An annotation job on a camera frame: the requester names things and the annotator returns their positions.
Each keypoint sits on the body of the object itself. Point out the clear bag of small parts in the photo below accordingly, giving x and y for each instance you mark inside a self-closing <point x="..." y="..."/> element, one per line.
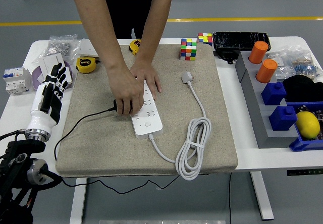
<point x="282" y="70"/>

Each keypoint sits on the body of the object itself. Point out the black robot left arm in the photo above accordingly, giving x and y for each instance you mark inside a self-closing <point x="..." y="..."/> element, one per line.
<point x="17" y="158"/>

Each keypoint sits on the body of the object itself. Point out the white wall switch panel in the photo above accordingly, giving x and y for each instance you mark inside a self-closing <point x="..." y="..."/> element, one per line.
<point x="87" y="48"/>

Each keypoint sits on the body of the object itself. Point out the grey-brown fabric mat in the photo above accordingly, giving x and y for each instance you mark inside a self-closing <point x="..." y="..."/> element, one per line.
<point x="113" y="145"/>

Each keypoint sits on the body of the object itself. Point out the white power strip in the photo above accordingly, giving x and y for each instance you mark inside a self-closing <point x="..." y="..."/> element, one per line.
<point x="147" y="125"/>

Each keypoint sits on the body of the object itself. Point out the person's left forearm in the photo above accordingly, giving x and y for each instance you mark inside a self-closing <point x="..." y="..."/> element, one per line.
<point x="156" y="19"/>

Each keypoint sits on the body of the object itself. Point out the white table leg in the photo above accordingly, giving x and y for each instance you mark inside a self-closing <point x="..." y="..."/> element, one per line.
<point x="262" y="196"/>
<point x="78" y="203"/>

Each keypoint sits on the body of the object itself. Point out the large yellow tape measure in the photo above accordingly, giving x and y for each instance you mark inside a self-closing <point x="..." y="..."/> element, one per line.
<point x="85" y="64"/>

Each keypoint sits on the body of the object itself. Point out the black table control panel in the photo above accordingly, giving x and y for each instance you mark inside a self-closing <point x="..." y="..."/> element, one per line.
<point x="304" y="172"/>

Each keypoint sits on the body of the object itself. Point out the grey stepped block holder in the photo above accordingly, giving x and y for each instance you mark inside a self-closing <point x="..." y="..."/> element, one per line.
<point x="262" y="118"/>

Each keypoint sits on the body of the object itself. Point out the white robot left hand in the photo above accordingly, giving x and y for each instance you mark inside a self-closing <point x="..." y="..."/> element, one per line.
<point x="40" y="118"/>

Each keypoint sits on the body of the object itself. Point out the small yellow tape measure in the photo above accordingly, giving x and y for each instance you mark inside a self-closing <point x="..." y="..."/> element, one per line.
<point x="134" y="46"/>

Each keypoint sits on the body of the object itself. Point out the yellow lemon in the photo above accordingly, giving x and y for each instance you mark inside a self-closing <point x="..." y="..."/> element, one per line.
<point x="307" y="125"/>

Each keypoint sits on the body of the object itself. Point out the small colourful puzzle cube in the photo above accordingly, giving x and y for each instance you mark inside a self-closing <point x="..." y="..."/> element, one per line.
<point x="205" y="38"/>

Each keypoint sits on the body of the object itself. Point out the large colourful puzzle cube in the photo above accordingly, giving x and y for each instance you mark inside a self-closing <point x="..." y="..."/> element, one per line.
<point x="188" y="49"/>

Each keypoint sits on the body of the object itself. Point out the orange cylinder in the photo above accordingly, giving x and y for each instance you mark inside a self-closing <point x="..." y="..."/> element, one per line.
<point x="267" y="71"/>
<point x="258" y="52"/>

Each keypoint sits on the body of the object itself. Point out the person's left hand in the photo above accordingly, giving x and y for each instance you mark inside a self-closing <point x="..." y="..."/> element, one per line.
<point x="147" y="74"/>

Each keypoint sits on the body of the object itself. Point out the person's right hand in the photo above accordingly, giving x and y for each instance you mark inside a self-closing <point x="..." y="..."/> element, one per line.
<point x="127" y="90"/>

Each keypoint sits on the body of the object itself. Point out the white socket plate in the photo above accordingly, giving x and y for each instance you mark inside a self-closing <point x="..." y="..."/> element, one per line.
<point x="70" y="77"/>

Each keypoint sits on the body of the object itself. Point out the person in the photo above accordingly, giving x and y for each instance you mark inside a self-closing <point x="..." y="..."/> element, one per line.
<point x="128" y="7"/>

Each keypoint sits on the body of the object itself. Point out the person's right forearm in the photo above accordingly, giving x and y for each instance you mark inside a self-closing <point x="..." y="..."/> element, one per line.
<point x="90" y="12"/>

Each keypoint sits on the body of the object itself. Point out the clear bag of resistors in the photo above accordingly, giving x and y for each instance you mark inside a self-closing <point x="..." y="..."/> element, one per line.
<point x="306" y="67"/>

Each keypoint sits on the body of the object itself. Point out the clear bag of screws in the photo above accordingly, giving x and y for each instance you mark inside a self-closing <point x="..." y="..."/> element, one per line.
<point x="60" y="46"/>

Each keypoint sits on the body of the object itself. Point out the blue plastic bin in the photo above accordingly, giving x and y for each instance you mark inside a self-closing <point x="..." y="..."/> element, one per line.
<point x="305" y="144"/>

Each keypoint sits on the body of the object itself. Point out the black cloth bundle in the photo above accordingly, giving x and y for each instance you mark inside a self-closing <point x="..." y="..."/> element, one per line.
<point x="302" y="87"/>

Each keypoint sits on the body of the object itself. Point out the white switch plate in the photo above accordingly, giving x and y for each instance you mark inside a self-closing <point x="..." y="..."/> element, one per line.
<point x="49" y="61"/>

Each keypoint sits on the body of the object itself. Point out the blue knobbed block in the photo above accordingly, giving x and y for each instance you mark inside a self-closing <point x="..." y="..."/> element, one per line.
<point x="273" y="94"/>
<point x="282" y="119"/>

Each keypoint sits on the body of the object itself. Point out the black wrapped tray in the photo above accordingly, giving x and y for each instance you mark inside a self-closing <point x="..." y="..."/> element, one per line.
<point x="241" y="40"/>

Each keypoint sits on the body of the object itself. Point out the white circuit breaker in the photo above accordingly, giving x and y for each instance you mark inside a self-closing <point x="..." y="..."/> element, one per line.
<point x="16" y="80"/>

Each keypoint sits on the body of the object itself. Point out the purple bowl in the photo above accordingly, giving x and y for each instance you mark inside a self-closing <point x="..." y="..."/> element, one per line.
<point x="35" y="79"/>

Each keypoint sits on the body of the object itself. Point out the black device with tab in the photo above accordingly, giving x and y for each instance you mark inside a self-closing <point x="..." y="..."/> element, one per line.
<point x="227" y="55"/>

